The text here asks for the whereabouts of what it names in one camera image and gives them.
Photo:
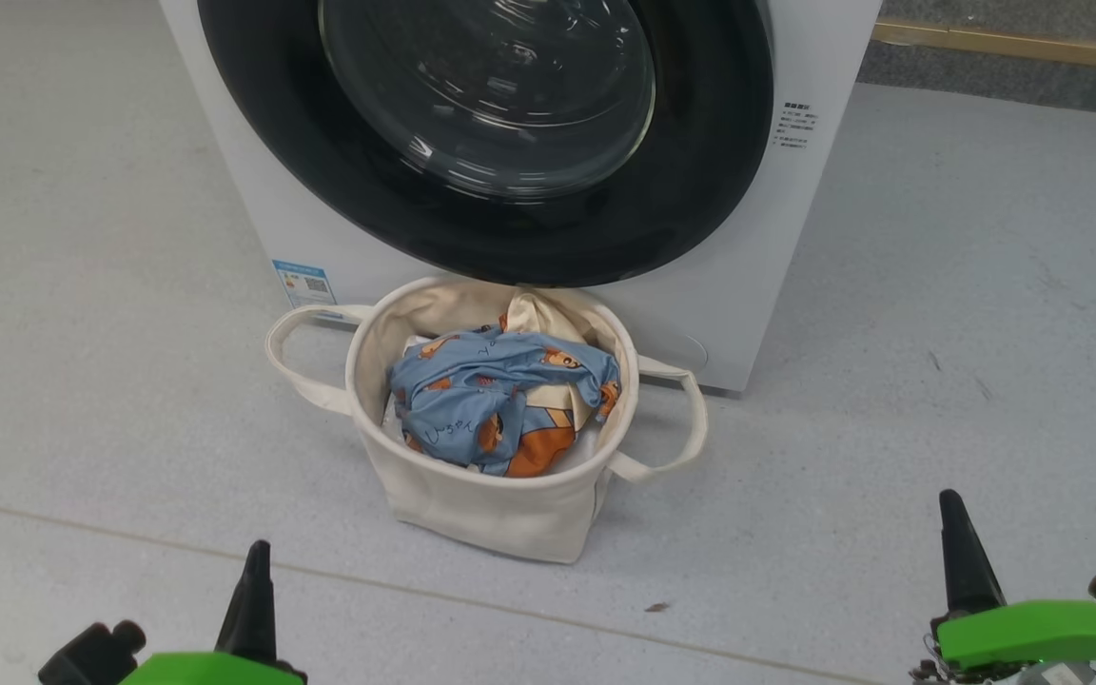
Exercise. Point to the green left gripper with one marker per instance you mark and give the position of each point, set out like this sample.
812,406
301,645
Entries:
215,671

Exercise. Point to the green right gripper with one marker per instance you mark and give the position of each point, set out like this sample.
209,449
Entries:
1043,633

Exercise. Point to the blue cartoon-print cloth garment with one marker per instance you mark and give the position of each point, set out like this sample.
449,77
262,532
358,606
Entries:
472,390

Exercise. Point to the washing machine round door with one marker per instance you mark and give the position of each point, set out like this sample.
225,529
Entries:
700,171

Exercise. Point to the cream canvas laundry basket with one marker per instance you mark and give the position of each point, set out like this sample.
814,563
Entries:
481,518

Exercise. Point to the white pad in basket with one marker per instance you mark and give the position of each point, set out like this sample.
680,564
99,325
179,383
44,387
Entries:
580,457

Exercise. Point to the white washing machine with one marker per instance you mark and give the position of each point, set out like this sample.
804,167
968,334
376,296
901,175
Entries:
776,238

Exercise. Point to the blue energy label sticker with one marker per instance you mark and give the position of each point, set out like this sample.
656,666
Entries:
305,283

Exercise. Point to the yellow floor edge strip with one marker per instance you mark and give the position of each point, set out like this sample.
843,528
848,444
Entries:
1014,43

